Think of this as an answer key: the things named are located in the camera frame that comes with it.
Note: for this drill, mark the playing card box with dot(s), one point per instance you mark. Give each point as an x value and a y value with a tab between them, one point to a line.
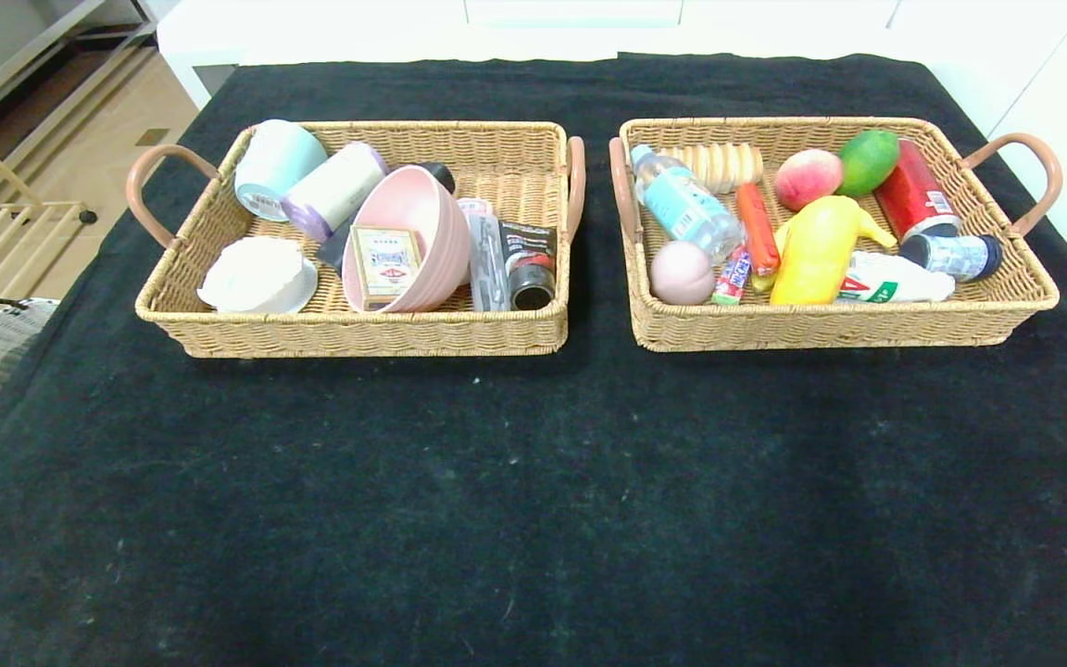
387	266

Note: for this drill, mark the water bottle blue cap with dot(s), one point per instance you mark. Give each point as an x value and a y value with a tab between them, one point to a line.
682	201

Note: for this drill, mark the orange sausage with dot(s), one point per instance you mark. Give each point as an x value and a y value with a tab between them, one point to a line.
756	229

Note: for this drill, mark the yellow mango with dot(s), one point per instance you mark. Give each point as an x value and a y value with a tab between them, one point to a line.
816	250

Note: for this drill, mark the teal plastic mug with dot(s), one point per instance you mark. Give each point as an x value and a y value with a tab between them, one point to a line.
276	164

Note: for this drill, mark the white milk drink bottle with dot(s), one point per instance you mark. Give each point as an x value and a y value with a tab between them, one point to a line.
904	280

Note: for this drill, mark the wicker basket holding pink bowl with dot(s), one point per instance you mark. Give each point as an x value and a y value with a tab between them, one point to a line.
357	338

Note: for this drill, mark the wicker basket holding food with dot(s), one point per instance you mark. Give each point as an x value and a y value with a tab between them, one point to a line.
960	324

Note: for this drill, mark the black packaged item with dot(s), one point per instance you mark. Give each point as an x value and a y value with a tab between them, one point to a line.
529	252

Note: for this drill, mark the pink bowl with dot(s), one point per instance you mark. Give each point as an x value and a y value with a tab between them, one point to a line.
436	218

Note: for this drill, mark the pale pink peach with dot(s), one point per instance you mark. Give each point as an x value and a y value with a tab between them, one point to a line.
682	275

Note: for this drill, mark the black table cloth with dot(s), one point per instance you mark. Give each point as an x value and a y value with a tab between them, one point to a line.
589	509

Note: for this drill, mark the red candy pack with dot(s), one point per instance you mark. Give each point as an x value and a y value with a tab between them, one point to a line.
731	278

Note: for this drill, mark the white bottle purple cap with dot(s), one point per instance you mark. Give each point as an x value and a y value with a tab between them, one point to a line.
334	192

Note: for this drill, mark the ridged bread loaf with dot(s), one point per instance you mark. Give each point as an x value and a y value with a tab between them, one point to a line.
728	164

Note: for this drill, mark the white ceramic dish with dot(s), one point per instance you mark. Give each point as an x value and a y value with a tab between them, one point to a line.
256	275

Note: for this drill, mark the red peach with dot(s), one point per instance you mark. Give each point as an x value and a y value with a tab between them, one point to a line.
809	180

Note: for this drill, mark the yellow banana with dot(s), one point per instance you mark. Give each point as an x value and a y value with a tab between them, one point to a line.
876	232

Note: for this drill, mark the green mango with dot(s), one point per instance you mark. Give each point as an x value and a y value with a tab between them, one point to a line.
869	161

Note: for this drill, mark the white cabinet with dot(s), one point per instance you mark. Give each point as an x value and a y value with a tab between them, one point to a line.
311	28

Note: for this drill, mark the red soda can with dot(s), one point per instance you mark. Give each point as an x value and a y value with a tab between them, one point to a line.
913	192

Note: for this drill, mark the small silver jar black cap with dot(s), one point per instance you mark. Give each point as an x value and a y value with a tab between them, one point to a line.
955	257

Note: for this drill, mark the grey shelf unit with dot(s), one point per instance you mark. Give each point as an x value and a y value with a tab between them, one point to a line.
33	42

